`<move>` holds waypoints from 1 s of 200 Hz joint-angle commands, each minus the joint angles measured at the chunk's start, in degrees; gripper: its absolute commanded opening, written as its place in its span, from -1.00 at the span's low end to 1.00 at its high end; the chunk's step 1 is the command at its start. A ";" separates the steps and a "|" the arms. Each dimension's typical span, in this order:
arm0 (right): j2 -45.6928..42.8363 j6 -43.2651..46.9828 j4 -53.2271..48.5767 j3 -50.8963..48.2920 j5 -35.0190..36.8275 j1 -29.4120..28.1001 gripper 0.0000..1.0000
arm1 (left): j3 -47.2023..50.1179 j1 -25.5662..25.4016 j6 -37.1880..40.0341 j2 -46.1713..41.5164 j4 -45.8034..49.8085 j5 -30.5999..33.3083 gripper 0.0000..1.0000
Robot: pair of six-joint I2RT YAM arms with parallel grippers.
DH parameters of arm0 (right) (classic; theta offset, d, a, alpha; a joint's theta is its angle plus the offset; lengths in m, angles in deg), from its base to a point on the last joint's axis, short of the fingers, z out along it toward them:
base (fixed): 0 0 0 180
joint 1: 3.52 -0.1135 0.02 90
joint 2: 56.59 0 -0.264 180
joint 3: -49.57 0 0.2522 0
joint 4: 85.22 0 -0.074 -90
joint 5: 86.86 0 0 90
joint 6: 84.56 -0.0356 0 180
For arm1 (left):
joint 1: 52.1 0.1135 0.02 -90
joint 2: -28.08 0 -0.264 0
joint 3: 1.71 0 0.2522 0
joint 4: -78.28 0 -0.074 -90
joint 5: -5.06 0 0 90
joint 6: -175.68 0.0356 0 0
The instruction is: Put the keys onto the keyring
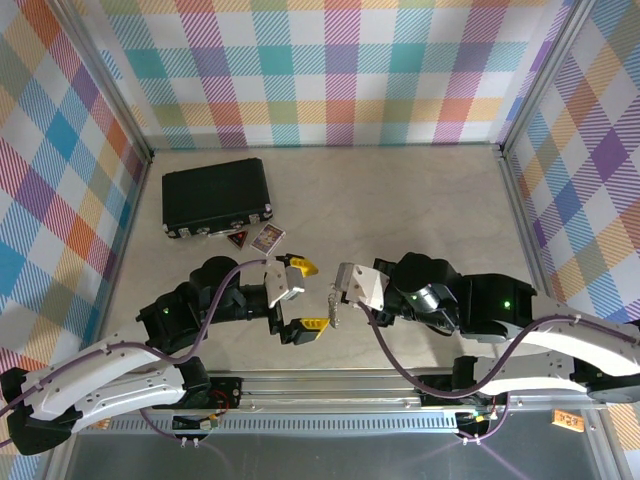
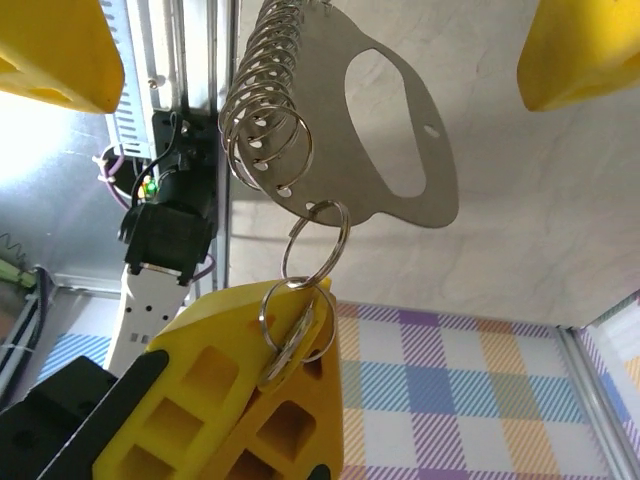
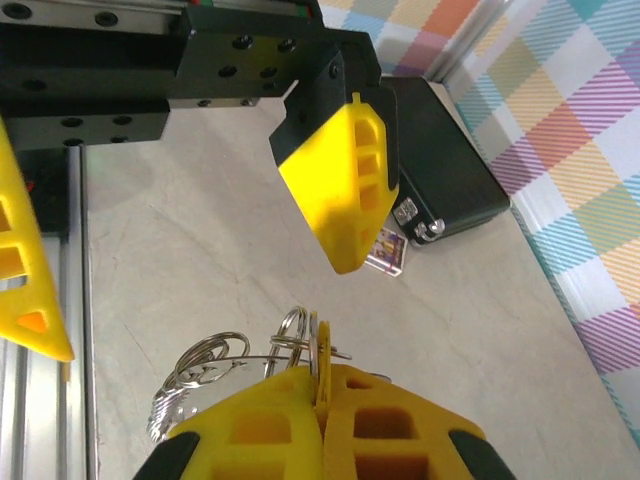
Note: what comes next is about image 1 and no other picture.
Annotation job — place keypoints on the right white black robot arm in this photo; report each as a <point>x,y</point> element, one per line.
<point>560,340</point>

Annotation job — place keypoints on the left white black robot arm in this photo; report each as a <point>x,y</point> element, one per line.
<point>100,375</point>

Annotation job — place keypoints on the black red triangular card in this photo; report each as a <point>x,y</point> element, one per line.
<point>238,239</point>

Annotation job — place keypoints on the purple printed card box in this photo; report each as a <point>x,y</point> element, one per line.
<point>268,237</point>

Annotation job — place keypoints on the black hard case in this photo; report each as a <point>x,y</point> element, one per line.
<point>215,195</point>

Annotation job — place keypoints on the grey metal sheet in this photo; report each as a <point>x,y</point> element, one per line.
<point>325,460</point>

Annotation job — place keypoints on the orange paper tag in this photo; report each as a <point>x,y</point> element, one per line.
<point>102,425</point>
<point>567,420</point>

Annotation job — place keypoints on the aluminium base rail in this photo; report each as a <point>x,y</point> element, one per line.
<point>325,390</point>

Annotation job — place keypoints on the aluminium side rail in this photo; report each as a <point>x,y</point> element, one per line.
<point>121,250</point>
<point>527,225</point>

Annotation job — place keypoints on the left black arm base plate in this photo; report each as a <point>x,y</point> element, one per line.
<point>227,390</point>

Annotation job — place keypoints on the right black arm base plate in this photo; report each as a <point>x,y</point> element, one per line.
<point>432,390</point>

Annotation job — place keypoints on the aluminium frame post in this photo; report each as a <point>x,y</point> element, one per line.
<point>543,75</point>
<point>114,85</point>

